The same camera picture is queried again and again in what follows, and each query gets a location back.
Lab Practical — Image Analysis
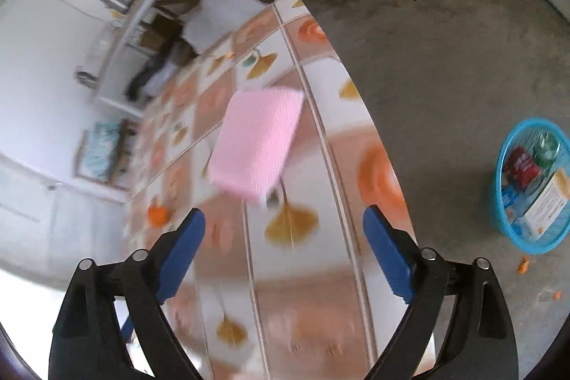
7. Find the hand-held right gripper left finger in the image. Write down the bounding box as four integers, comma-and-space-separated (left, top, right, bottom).
48, 207, 208, 380

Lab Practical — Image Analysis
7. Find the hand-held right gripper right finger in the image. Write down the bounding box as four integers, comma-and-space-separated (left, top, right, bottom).
362, 205, 519, 380

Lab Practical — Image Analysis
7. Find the pink sponge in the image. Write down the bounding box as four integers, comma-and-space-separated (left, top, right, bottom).
208, 86, 306, 206

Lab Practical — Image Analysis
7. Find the blue plastic basket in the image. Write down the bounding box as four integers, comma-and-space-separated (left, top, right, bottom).
488, 118, 570, 254

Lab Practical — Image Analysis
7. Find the red cartoon face can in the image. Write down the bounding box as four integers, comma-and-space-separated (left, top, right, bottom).
503, 146, 542, 187

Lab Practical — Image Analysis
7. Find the white box with barcode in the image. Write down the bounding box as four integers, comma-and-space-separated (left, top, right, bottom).
510, 168, 570, 240

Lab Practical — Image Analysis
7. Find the wooden chair with cushion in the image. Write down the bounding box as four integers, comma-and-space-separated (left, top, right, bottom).
73, 119, 139, 189

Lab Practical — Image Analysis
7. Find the floral cushion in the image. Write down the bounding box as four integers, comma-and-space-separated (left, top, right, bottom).
82, 122, 121, 176

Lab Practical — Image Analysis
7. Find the black cloth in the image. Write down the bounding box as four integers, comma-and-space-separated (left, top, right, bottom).
127, 46, 192, 100

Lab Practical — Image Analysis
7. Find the steel thermos bottle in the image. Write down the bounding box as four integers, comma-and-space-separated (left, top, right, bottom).
76, 68, 101, 89

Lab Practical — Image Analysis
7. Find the cardboard box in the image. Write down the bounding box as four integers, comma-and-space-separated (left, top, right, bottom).
136, 21, 172, 51

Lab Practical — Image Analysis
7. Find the white sack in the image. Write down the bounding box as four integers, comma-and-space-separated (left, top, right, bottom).
182, 0, 263, 51

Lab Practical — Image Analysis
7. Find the white side table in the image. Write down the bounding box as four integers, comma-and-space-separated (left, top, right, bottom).
89, 0, 295, 118

